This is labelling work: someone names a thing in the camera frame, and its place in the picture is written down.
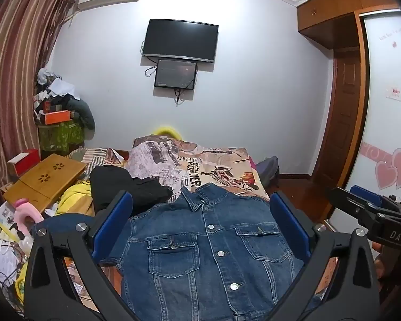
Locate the small black monitor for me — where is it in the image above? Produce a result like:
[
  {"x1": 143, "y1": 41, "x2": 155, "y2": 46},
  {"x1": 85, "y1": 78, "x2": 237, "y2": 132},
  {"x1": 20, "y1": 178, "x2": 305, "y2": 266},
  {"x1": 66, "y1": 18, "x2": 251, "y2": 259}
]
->
[{"x1": 154, "y1": 58, "x2": 198, "y2": 90}]

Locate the yellow round object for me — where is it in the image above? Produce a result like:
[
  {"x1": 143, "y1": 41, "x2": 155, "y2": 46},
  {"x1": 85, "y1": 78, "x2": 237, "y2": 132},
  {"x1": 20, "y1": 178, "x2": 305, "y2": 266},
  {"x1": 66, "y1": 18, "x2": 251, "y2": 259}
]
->
[{"x1": 153, "y1": 126, "x2": 181, "y2": 140}]

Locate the person's right hand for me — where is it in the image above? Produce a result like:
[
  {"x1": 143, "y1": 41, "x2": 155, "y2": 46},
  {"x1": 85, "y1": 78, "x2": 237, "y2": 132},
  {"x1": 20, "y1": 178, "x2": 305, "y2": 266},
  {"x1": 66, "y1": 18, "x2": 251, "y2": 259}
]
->
[{"x1": 371, "y1": 241, "x2": 393, "y2": 279}]

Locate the grey-green cloth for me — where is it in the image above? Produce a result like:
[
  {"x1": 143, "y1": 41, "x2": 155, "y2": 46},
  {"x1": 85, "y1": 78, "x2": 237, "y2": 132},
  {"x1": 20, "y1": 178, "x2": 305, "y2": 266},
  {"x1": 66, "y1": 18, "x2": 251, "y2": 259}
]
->
[{"x1": 67, "y1": 98, "x2": 97, "y2": 132}]

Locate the tangle of cables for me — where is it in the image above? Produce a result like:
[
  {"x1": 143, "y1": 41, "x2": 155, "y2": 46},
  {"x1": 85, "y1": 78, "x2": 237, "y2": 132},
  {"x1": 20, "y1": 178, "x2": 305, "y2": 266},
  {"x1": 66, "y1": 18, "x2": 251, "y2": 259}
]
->
[{"x1": 0, "y1": 241, "x2": 30, "y2": 296}]

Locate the black garment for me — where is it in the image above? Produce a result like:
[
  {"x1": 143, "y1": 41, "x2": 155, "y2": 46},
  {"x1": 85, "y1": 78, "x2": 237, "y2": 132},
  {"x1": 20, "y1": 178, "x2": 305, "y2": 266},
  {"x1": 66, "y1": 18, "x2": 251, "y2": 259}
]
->
[{"x1": 89, "y1": 166, "x2": 173, "y2": 215}]

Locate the red box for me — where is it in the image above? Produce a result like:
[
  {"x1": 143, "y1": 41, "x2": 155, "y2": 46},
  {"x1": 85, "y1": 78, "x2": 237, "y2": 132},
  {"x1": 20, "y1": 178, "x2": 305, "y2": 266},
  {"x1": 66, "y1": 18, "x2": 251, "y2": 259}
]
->
[{"x1": 7, "y1": 149, "x2": 41, "y2": 177}]

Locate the yellow garment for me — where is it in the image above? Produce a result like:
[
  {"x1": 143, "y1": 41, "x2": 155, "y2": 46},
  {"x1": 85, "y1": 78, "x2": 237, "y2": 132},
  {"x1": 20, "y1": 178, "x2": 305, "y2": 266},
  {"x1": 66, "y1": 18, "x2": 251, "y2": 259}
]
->
[{"x1": 58, "y1": 180, "x2": 94, "y2": 217}]

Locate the wooden lap desk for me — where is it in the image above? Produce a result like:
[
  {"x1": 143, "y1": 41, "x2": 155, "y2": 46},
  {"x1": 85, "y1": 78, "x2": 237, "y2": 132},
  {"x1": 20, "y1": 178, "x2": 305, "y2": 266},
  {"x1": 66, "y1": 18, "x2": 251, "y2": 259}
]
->
[{"x1": 3, "y1": 154, "x2": 89, "y2": 213}]

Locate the pink plush toy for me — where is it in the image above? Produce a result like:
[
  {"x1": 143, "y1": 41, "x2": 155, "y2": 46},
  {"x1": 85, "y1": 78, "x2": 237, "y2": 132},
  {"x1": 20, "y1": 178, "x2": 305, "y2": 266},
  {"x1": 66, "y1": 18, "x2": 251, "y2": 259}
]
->
[{"x1": 14, "y1": 198, "x2": 45, "y2": 232}]

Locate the wall-mounted black television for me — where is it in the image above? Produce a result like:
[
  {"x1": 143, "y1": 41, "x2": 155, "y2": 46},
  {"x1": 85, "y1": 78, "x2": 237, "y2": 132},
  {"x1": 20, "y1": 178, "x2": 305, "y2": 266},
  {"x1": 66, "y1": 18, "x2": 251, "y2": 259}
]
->
[{"x1": 141, "y1": 19, "x2": 220, "y2": 64}]

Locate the wooden overhead cabinet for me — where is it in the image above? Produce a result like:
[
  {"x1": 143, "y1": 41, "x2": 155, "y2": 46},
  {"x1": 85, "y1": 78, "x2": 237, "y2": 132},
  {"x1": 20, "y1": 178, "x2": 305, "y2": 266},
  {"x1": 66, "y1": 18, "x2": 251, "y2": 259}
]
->
[{"x1": 296, "y1": 0, "x2": 401, "y2": 51}]

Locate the newspaper print quilt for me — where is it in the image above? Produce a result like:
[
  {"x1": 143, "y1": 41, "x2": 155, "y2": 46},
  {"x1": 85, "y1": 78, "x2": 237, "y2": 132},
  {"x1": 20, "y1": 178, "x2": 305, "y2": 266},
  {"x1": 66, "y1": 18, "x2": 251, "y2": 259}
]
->
[{"x1": 125, "y1": 135, "x2": 196, "y2": 189}]

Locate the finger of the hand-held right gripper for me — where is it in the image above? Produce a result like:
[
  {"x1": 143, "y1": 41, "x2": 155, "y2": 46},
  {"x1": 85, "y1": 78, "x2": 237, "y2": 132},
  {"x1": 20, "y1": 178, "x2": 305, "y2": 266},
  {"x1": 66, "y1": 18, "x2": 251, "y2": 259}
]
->
[
  {"x1": 328, "y1": 187, "x2": 388, "y2": 230},
  {"x1": 350, "y1": 185, "x2": 393, "y2": 209}
]

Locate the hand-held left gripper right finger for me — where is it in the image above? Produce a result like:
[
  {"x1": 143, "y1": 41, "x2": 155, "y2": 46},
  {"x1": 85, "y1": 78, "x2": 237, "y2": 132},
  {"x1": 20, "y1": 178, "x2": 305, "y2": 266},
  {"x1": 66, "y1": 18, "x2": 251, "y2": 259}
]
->
[{"x1": 269, "y1": 190, "x2": 381, "y2": 321}]

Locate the grey purple backpack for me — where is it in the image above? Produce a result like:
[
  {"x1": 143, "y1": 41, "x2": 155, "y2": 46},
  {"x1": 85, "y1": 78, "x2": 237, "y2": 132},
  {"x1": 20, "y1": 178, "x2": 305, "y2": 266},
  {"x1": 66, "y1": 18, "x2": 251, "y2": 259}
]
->
[{"x1": 255, "y1": 156, "x2": 281, "y2": 188}]

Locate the blue denim jacket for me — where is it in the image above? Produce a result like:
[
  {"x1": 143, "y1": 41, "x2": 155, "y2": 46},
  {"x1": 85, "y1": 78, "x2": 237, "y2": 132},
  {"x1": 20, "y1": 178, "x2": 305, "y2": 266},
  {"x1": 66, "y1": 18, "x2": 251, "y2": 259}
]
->
[{"x1": 31, "y1": 182, "x2": 309, "y2": 321}]

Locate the orange box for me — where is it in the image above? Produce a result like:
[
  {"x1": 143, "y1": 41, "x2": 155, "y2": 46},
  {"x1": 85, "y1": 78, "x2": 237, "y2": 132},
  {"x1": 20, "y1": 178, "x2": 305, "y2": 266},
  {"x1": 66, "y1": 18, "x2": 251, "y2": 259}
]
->
[{"x1": 40, "y1": 109, "x2": 71, "y2": 125}]

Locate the striped curtain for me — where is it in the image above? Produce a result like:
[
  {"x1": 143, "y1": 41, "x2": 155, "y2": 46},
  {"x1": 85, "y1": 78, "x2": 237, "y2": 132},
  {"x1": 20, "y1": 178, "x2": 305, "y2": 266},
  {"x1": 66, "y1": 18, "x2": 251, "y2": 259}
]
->
[{"x1": 0, "y1": 0, "x2": 80, "y2": 215}]

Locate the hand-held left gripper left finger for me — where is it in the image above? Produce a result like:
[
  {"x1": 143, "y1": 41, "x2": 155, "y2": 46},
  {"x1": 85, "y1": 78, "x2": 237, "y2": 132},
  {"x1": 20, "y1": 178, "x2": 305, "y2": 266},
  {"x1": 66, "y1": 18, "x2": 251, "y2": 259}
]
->
[{"x1": 23, "y1": 190, "x2": 136, "y2": 321}]

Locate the pile of white clothes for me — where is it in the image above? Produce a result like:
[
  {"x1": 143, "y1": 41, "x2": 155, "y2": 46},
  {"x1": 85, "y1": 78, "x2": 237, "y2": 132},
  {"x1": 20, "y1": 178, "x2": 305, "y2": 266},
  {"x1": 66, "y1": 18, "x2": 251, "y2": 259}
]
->
[{"x1": 36, "y1": 68, "x2": 80, "y2": 101}]

